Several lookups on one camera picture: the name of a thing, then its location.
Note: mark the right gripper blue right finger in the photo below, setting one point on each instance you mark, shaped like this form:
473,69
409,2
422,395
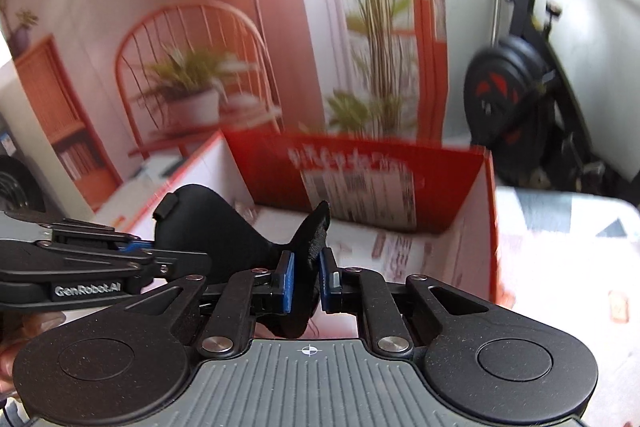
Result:
364,294

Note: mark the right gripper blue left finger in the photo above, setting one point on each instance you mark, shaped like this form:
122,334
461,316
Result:
238,304

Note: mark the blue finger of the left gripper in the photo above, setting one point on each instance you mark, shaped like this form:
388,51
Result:
45,274
34,233

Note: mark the black soft cloth item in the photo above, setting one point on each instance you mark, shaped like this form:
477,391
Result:
196,218

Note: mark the printed room backdrop poster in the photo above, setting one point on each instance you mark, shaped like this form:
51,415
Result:
95,87

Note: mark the operator left hand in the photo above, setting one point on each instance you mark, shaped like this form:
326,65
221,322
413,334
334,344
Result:
17,329

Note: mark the red strawberry cardboard box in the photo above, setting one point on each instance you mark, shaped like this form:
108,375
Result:
396,208

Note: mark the white patterned table cloth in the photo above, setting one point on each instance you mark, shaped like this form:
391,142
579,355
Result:
572,261

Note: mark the black exercise bike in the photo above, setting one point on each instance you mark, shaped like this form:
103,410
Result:
519,105

